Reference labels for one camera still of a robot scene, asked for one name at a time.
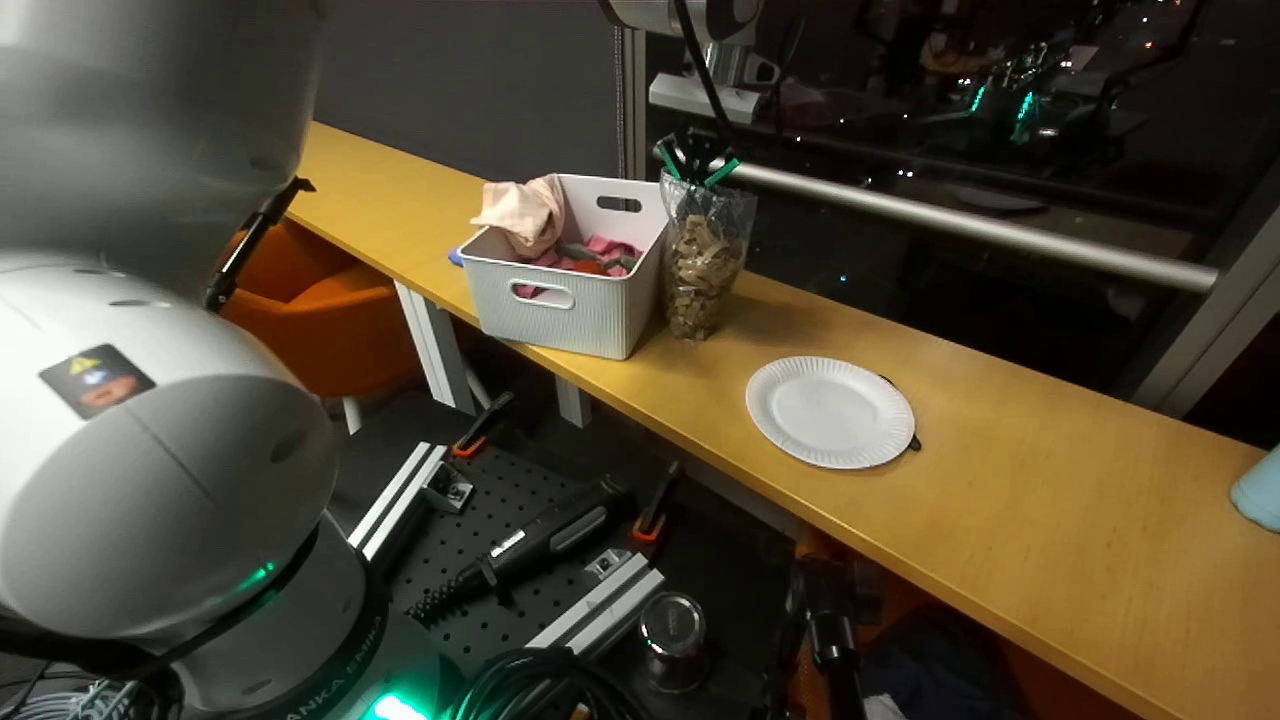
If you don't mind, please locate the clear bag of rubber bands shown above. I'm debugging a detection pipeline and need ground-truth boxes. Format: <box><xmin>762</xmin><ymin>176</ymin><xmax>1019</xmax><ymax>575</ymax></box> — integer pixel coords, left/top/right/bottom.
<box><xmin>660</xmin><ymin>176</ymin><xmax>755</xmax><ymax>341</ymax></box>

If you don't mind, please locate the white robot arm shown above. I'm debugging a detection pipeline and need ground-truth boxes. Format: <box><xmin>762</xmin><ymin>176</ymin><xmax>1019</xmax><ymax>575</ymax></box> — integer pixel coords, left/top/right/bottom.
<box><xmin>0</xmin><ymin>0</ymin><xmax>455</xmax><ymax>720</ymax></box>

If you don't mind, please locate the white paper plate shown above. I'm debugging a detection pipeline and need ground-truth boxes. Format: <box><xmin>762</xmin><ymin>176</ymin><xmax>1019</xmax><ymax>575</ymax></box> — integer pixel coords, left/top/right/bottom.
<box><xmin>746</xmin><ymin>356</ymin><xmax>917</xmax><ymax>472</ymax></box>

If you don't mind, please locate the metal window handrail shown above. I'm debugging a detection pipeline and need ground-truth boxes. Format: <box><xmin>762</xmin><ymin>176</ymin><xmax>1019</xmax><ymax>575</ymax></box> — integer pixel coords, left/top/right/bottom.
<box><xmin>731</xmin><ymin>160</ymin><xmax>1222</xmax><ymax>295</ymax></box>

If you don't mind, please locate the bright pink cloth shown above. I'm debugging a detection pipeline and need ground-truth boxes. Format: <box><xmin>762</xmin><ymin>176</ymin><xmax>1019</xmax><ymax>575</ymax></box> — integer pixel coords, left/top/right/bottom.
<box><xmin>516</xmin><ymin>235</ymin><xmax>642</xmax><ymax>278</ymax></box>

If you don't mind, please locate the white plastic bin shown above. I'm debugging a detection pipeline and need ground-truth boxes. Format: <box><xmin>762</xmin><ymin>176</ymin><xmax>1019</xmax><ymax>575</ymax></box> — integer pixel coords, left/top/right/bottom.
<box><xmin>455</xmin><ymin>176</ymin><xmax>667</xmax><ymax>362</ymax></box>

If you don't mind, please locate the pale pink cloth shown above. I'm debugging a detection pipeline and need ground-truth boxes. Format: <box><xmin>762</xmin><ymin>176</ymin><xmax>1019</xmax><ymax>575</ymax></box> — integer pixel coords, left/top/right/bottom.
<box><xmin>471</xmin><ymin>176</ymin><xmax>569</xmax><ymax>260</ymax></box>

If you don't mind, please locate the orange chair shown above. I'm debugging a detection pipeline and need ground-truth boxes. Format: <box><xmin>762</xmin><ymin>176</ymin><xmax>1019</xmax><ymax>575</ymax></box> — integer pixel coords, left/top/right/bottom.
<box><xmin>226</xmin><ymin>224</ymin><xmax>416</xmax><ymax>396</ymax></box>

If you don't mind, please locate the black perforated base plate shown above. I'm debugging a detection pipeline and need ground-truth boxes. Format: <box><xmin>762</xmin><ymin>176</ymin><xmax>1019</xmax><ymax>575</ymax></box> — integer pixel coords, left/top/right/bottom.
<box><xmin>389</xmin><ymin>447</ymin><xmax>663</xmax><ymax>675</ymax></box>

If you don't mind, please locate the black cable bundle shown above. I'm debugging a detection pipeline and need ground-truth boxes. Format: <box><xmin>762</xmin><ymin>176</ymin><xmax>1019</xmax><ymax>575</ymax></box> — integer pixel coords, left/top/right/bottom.
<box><xmin>443</xmin><ymin>646</ymin><xmax>643</xmax><ymax>720</ymax></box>

